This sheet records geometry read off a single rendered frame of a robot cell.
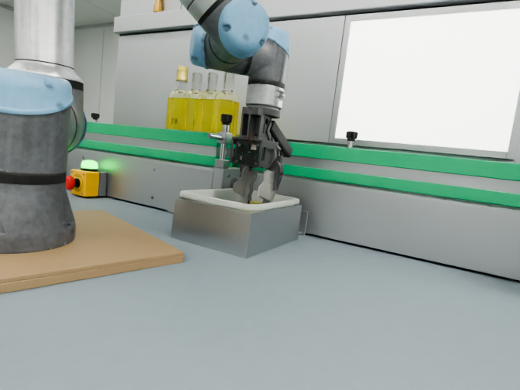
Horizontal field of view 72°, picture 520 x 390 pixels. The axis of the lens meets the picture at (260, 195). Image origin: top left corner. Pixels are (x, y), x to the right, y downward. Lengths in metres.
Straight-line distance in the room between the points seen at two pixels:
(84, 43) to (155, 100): 5.84
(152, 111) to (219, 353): 1.19
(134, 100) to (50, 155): 1.01
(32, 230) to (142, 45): 1.11
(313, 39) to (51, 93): 0.75
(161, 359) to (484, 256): 0.63
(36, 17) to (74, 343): 0.50
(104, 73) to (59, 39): 6.02
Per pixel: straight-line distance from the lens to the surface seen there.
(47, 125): 0.54
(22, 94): 0.54
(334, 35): 1.08
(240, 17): 0.57
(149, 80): 1.48
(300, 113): 1.06
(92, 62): 7.00
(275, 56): 0.73
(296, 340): 0.38
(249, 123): 0.70
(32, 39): 0.70
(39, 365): 0.34
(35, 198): 0.55
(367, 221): 0.81
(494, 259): 0.80
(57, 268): 0.49
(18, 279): 0.48
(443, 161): 0.80
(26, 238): 0.54
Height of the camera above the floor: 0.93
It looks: 7 degrees down
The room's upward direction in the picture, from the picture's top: 7 degrees clockwise
